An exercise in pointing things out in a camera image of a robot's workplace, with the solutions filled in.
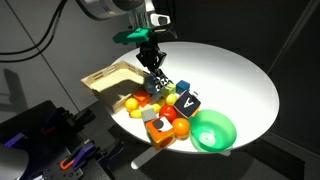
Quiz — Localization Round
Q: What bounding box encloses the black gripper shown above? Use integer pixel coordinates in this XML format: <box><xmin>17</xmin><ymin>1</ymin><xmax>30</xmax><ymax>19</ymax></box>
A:
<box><xmin>136</xmin><ymin>35</ymin><xmax>167</xmax><ymax>72</ymax></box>

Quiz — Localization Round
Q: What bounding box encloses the owl pattern plush cube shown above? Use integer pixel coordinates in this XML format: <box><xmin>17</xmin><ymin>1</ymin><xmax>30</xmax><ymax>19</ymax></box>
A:
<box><xmin>144</xmin><ymin>75</ymin><xmax>170</xmax><ymax>94</ymax></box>

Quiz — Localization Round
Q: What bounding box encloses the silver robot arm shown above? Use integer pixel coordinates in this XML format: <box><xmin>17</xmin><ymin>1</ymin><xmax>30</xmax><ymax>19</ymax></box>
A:
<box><xmin>76</xmin><ymin>0</ymin><xmax>172</xmax><ymax>74</ymax></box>

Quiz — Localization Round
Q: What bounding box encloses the lime green toy block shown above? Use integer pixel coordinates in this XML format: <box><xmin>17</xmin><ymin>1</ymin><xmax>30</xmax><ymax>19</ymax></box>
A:
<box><xmin>161</xmin><ymin>83</ymin><xmax>176</xmax><ymax>97</ymax></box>

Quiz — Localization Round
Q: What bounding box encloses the red orange toy block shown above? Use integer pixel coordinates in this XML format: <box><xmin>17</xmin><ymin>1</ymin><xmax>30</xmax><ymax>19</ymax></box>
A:
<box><xmin>133</xmin><ymin>90</ymin><xmax>151</xmax><ymax>107</ymax></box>

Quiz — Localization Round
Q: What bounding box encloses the blue toy cube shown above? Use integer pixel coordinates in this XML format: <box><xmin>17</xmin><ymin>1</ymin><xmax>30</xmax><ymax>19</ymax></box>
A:
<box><xmin>176</xmin><ymin>80</ymin><xmax>190</xmax><ymax>94</ymax></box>

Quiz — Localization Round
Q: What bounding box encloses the small yellow toy fruit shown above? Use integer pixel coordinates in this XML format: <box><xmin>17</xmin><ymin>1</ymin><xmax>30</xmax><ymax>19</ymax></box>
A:
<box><xmin>165</xmin><ymin>94</ymin><xmax>177</xmax><ymax>105</ymax></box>

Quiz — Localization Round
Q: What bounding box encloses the wooden tray box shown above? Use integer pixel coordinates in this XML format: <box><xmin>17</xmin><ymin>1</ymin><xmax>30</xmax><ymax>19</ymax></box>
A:
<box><xmin>81</xmin><ymin>61</ymin><xmax>148</xmax><ymax>114</ymax></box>

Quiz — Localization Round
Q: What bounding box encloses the yellow toy lemon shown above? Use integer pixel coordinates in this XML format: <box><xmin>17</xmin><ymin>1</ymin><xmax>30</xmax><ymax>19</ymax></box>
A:
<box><xmin>125</xmin><ymin>98</ymin><xmax>139</xmax><ymax>112</ymax></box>

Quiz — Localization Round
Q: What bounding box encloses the red toy apple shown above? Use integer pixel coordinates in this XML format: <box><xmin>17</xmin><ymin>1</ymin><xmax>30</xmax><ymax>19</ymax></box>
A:
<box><xmin>159</xmin><ymin>105</ymin><xmax>177</xmax><ymax>123</ymax></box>

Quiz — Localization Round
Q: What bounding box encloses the yellow toy banana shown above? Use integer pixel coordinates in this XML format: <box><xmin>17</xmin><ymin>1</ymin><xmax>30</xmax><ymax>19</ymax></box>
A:
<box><xmin>129</xmin><ymin>103</ymin><xmax>162</xmax><ymax>120</ymax></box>

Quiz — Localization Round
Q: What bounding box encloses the black letter A plush cube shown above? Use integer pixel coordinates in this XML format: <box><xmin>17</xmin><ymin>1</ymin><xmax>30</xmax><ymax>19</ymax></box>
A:
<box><xmin>174</xmin><ymin>91</ymin><xmax>201</xmax><ymax>118</ymax></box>

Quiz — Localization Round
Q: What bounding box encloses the orange toy fruit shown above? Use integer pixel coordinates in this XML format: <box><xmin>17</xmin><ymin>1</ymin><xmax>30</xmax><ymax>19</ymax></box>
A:
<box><xmin>172</xmin><ymin>118</ymin><xmax>190</xmax><ymax>139</ymax></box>

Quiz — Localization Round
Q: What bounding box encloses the orange plush cube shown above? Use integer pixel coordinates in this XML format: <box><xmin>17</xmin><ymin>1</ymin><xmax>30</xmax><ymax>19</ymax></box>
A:
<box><xmin>145</xmin><ymin>117</ymin><xmax>175</xmax><ymax>150</ymax></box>

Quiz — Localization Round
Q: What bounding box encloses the grey foam block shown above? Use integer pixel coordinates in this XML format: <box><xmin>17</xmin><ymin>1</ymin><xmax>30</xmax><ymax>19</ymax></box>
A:
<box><xmin>141</xmin><ymin>109</ymin><xmax>157</xmax><ymax>122</ymax></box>

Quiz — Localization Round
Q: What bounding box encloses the round white table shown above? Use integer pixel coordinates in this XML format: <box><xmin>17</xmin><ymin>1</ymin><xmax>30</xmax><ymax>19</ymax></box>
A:
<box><xmin>109</xmin><ymin>41</ymin><xmax>280</xmax><ymax>155</ymax></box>

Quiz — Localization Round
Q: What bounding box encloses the green plastic bowl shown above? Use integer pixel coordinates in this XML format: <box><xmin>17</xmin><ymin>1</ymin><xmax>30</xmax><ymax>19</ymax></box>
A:
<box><xmin>189</xmin><ymin>110</ymin><xmax>237</xmax><ymax>152</ymax></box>

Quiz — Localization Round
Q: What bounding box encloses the black clamp stand equipment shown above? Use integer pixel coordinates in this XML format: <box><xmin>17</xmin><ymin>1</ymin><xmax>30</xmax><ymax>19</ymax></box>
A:
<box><xmin>0</xmin><ymin>101</ymin><xmax>123</xmax><ymax>180</ymax></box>

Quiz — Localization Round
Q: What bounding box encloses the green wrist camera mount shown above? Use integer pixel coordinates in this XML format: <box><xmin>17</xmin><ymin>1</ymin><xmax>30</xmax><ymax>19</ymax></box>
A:
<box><xmin>113</xmin><ymin>28</ymin><xmax>150</xmax><ymax>44</ymax></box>

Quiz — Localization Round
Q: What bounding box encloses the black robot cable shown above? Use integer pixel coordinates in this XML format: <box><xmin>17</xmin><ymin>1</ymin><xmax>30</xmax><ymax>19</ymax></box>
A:
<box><xmin>0</xmin><ymin>0</ymin><xmax>69</xmax><ymax>63</ymax></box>

